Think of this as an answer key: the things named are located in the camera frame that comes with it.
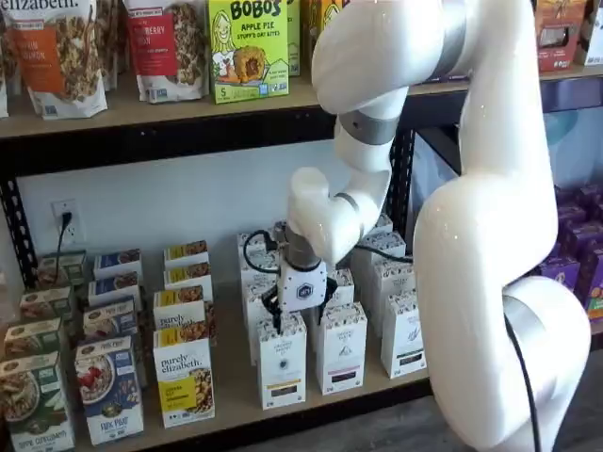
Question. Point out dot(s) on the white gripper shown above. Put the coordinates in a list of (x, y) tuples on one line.
[(301, 289)]

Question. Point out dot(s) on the white floral box yellow strip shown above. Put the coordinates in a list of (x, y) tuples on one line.
[(252, 306), (256, 270), (252, 249), (282, 372)]

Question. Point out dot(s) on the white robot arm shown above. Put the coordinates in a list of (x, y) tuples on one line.
[(471, 235)]

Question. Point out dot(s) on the white floral box pink strip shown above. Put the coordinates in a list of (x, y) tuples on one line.
[(341, 353), (346, 287)]

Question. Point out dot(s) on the white floral box dark strip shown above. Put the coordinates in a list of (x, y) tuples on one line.
[(384, 225), (393, 282), (400, 339), (377, 237)]

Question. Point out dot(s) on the particle board shelf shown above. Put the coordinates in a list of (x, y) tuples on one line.
[(235, 391), (570, 73), (141, 110)]

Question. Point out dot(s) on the yellow purely elizabeth granola box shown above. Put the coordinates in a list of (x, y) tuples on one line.
[(179, 306), (186, 252), (181, 372), (188, 275)]

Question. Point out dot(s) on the blue cereal box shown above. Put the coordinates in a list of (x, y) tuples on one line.
[(118, 261), (110, 318), (115, 285), (108, 395)]

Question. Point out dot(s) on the green cereal box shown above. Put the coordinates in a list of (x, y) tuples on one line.
[(61, 268), (33, 405), (33, 336), (44, 303)]

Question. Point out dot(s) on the purple Annie's snack box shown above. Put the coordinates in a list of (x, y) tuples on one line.
[(584, 235), (563, 268), (596, 292), (591, 195)]

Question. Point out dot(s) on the green Bobo's apple pie box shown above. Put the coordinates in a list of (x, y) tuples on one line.
[(294, 37), (249, 52)]

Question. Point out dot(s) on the orange snack box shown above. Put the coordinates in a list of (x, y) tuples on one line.
[(558, 33)]

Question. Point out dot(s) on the black metal shelving rack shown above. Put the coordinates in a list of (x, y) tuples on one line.
[(188, 150), (579, 96)]

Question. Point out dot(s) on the red label granola bag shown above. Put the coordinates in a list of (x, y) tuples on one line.
[(160, 42)]

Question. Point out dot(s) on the white granola bag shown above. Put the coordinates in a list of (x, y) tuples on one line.
[(113, 42)]

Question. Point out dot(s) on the orange label granola bag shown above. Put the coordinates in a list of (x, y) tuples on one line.
[(52, 56)]

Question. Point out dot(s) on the blue label granola bag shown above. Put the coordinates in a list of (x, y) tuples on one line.
[(3, 70)]

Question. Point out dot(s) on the white carton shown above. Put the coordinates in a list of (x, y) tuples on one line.
[(594, 33)]

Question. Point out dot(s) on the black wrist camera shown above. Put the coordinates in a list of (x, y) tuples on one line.
[(279, 234)]

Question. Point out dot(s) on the white wall outlet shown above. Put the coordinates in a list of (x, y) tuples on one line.
[(73, 216)]

